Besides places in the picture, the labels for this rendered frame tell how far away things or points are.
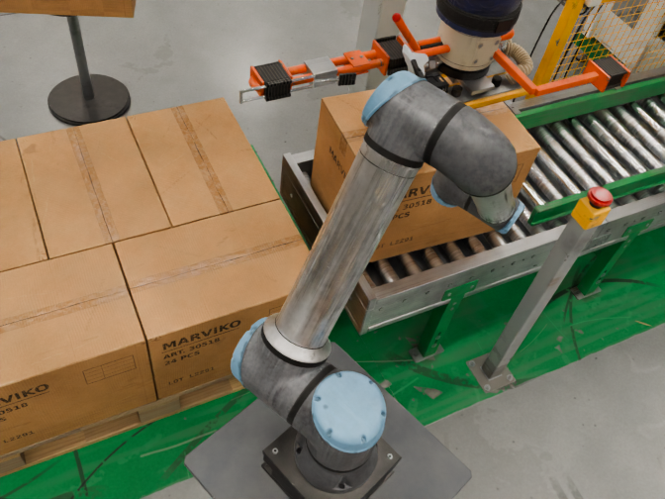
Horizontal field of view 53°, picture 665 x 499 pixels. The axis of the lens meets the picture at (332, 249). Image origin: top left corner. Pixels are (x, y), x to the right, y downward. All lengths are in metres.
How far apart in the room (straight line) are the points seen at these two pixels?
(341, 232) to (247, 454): 0.68
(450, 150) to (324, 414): 0.56
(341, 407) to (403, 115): 0.57
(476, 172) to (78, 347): 1.35
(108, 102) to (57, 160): 1.09
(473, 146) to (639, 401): 2.05
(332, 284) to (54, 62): 2.95
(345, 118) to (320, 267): 0.96
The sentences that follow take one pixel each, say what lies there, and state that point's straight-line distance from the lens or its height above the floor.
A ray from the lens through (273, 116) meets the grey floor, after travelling 3.57.
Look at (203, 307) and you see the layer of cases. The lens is 2.11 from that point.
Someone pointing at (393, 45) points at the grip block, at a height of 1.28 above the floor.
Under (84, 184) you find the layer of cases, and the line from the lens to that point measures 2.49.
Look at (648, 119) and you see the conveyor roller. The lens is 3.32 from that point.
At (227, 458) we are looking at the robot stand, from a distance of 1.66.
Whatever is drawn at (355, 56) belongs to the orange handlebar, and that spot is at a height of 1.28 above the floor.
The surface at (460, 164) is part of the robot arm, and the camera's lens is 1.10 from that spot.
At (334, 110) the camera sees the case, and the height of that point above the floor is 0.95.
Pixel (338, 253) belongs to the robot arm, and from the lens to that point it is 1.21.
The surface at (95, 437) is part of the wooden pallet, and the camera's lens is 2.52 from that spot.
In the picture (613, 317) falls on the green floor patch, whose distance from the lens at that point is 3.18.
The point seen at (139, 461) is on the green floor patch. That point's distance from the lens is 2.49.
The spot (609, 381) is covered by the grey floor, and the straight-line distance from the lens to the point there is 2.98.
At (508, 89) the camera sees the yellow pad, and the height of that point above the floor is 1.16.
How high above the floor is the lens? 2.30
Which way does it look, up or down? 51 degrees down
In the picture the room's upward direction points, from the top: 11 degrees clockwise
